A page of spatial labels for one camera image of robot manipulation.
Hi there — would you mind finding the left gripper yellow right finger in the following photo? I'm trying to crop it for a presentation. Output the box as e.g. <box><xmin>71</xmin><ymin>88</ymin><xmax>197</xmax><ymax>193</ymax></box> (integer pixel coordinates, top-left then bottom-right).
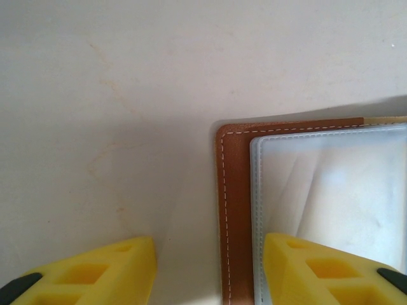
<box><xmin>263</xmin><ymin>232</ymin><xmax>407</xmax><ymax>305</ymax></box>

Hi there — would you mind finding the brown leather card holder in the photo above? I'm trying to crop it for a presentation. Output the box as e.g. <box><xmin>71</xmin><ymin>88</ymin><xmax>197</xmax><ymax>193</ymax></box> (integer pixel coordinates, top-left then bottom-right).
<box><xmin>214</xmin><ymin>116</ymin><xmax>407</xmax><ymax>305</ymax></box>

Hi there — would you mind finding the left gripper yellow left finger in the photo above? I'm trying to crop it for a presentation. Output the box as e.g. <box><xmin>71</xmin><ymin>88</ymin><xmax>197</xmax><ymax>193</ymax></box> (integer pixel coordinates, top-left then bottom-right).
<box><xmin>0</xmin><ymin>235</ymin><xmax>158</xmax><ymax>305</ymax></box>

